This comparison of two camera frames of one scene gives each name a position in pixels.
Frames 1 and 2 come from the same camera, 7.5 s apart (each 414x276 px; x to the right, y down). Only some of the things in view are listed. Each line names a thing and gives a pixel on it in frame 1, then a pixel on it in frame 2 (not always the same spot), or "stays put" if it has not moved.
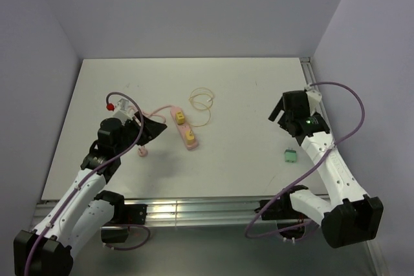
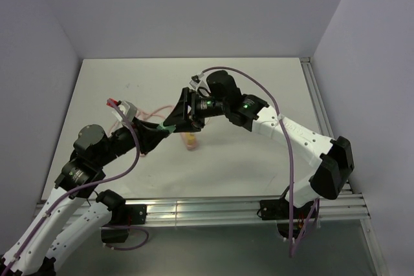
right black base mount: (290, 224) stays put
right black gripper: (279, 106) to (179, 115)
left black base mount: (116, 231) stays put
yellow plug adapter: (189, 139) stays put
